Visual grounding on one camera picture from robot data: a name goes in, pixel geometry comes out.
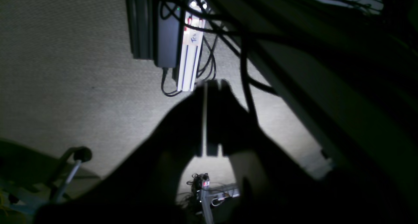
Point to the black power adapter brick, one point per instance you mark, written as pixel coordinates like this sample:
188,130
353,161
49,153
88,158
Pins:
166,34

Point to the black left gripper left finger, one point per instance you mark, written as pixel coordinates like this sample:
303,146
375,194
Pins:
143,189

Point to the white power strip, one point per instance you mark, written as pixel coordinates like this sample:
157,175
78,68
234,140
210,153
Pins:
191,49

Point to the black office chair base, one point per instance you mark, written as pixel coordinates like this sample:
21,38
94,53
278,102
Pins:
67,167

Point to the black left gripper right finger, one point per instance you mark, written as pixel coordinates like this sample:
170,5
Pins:
274,188

